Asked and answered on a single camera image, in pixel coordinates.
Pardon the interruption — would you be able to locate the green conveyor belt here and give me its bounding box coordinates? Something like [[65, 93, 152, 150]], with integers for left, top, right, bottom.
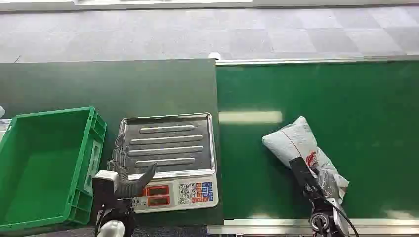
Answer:
[[215, 60, 419, 220]]

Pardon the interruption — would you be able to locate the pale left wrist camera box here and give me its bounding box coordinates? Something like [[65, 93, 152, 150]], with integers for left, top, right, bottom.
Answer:
[[92, 170, 120, 211]]

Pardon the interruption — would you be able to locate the clear plastic bag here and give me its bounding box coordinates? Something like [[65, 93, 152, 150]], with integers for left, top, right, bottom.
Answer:
[[0, 105, 12, 142]]

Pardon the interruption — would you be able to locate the white poly mailer parcel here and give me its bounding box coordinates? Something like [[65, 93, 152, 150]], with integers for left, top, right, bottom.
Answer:
[[261, 115, 350, 204]]

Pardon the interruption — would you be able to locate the aluminium conveyor side rail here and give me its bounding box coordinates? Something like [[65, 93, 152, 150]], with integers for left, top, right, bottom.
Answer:
[[215, 55, 419, 66], [206, 218, 419, 235]]

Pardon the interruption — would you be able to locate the green plastic crate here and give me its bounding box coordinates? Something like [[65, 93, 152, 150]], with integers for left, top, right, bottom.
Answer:
[[0, 106, 108, 233]]

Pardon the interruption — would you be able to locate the electronic scale with steel pan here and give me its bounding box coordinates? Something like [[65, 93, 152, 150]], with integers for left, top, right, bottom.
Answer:
[[116, 112, 219, 214]]

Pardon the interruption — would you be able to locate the white label on crate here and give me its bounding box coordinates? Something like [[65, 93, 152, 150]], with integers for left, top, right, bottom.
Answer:
[[83, 140, 103, 194]]

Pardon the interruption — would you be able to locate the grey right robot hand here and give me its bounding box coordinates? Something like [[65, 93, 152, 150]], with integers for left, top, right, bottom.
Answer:
[[289, 157, 342, 201]]

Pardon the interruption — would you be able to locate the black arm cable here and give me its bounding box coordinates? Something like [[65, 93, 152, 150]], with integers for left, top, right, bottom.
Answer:
[[322, 197, 360, 237]]

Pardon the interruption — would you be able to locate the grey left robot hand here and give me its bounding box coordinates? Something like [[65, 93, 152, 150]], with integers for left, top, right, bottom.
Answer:
[[108, 134, 158, 200]]

